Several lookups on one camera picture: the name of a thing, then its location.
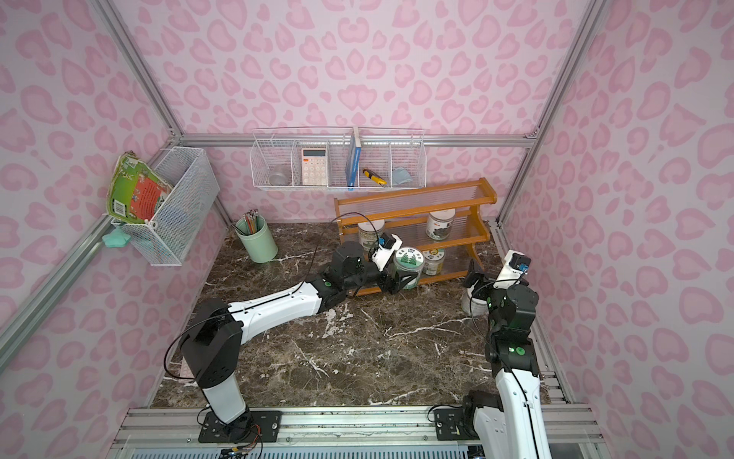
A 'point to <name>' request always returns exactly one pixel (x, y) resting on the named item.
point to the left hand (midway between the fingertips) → (407, 259)
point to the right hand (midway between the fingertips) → (488, 261)
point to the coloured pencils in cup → (250, 219)
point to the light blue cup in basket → (400, 175)
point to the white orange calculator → (313, 166)
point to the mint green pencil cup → (256, 238)
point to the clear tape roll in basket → (278, 180)
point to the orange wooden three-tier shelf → (405, 212)
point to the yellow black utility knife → (374, 177)
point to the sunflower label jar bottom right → (433, 261)
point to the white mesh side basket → (166, 238)
